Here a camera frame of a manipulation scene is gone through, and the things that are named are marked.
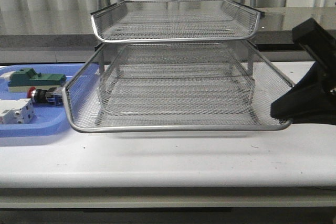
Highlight green and beige switch block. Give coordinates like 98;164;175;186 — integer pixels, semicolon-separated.
8;68;67;92

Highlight white circuit breaker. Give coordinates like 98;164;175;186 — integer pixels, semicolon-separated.
1;99;35;124

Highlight red emergency stop button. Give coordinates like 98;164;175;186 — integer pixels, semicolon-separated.
27;87;64;106

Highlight grey metal rack frame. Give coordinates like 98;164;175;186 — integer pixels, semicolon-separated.
93;0;261;128

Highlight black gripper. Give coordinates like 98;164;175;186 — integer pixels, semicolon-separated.
270;18;335;125

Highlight blue plastic tray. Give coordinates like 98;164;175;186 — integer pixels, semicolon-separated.
1;63;83;137

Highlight silver mesh top tray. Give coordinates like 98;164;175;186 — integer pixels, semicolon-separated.
91;0;264;44

